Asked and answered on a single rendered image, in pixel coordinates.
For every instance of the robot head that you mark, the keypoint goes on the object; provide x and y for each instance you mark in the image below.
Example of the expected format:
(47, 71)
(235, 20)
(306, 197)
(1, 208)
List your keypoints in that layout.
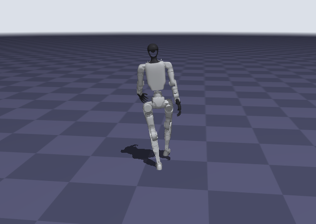
(152, 48)

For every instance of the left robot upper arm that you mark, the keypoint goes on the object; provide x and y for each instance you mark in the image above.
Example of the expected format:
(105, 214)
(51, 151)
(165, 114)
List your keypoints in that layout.
(140, 75)

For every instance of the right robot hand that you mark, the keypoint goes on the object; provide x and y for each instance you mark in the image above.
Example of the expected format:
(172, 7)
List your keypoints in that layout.
(179, 106)

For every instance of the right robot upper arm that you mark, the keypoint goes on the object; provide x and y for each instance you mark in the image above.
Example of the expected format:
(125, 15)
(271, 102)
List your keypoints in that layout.
(170, 72)

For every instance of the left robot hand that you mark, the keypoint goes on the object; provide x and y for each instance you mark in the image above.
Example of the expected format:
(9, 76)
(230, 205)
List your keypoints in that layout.
(142, 97)

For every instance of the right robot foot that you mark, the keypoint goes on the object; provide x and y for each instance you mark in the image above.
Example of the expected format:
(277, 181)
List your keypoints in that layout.
(166, 153)

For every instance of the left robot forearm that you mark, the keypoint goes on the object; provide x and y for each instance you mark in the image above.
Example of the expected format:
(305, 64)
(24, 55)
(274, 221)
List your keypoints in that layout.
(139, 89)

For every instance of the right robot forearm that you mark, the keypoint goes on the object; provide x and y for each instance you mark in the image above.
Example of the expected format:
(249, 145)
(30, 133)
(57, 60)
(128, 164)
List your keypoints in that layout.
(175, 91)

